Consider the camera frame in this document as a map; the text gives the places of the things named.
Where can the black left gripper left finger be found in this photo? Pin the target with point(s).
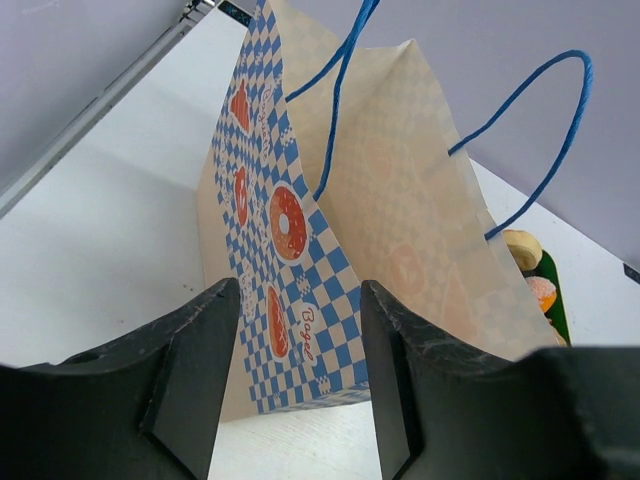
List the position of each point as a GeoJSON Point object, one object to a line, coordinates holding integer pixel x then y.
{"type": "Point", "coordinates": [143, 406]}

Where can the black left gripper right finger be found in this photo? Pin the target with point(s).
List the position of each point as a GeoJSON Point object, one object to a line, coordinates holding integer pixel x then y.
{"type": "Point", "coordinates": [444, 409]}

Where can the blue checkered paper bag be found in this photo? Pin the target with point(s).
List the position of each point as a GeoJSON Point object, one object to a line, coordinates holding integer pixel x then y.
{"type": "Point", "coordinates": [324, 172]}

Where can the tan sliced bread piece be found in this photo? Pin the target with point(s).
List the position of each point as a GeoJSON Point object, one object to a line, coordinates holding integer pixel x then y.
{"type": "Point", "coordinates": [559, 338]}

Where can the dark green gold-rimmed tray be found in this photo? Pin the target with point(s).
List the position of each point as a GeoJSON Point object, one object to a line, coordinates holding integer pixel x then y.
{"type": "Point", "coordinates": [556, 316]}

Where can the pink sugared half bun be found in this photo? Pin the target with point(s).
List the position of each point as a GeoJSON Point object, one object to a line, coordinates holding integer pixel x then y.
{"type": "Point", "coordinates": [544, 290]}

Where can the pale round bun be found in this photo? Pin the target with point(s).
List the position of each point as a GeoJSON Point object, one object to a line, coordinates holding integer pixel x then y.
{"type": "Point", "coordinates": [524, 248]}

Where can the aluminium frame rail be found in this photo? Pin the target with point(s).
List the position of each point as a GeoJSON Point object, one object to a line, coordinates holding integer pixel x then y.
{"type": "Point", "coordinates": [65, 65]}

